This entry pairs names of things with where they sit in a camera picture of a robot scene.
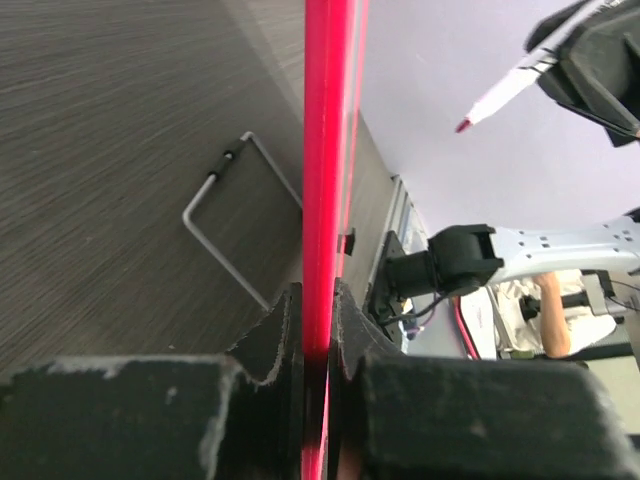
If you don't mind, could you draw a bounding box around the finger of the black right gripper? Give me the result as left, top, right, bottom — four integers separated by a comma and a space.
537, 1, 639, 148

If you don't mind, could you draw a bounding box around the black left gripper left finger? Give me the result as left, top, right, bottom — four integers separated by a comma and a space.
1, 284, 304, 479

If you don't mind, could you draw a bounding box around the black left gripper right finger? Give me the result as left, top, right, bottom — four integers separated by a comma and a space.
327, 282, 639, 479

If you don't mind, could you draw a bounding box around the purple capped marker pen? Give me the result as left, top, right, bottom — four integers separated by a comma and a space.
455, 1, 620, 133

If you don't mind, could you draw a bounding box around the pink framed whiteboard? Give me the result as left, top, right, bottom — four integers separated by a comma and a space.
301, 1, 369, 479

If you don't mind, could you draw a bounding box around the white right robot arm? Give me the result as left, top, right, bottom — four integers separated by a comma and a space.
371, 1, 639, 303

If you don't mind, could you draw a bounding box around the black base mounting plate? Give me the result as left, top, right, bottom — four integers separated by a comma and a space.
363, 230, 405, 344

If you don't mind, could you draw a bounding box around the person in white shirt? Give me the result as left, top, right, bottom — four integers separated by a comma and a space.
491, 270, 616, 359

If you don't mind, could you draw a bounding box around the metal wire whiteboard stand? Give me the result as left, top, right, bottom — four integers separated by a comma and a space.
181, 130, 302, 311

